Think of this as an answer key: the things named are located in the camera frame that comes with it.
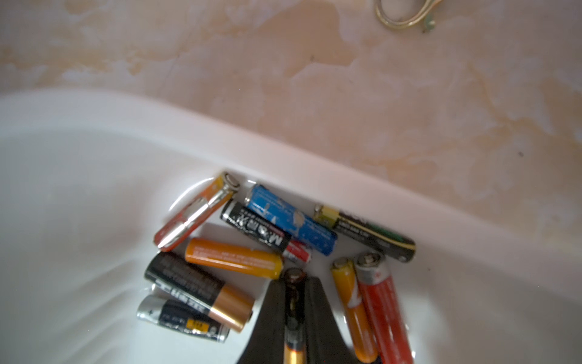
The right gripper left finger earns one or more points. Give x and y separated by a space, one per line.
267 340

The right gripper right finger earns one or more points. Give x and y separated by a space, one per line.
324 341

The black copper AA battery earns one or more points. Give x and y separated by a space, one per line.
201 290

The black gold AAA battery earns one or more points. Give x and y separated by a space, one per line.
294 350

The orange AA battery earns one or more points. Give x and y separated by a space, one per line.
234 258

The black silver blue battery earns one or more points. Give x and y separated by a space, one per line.
178 317

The orange silver battery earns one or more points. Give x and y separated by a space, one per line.
196 211

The white plastic storage tray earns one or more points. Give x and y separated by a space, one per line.
88 177

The yellow orange AAA battery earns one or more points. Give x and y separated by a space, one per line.
347 287

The red AA battery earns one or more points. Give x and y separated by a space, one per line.
382 307

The black green deli battery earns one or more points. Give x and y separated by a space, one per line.
372 235

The black red MG battery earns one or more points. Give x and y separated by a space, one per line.
252 225

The green keychain with gold ring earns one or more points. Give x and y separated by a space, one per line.
403 15

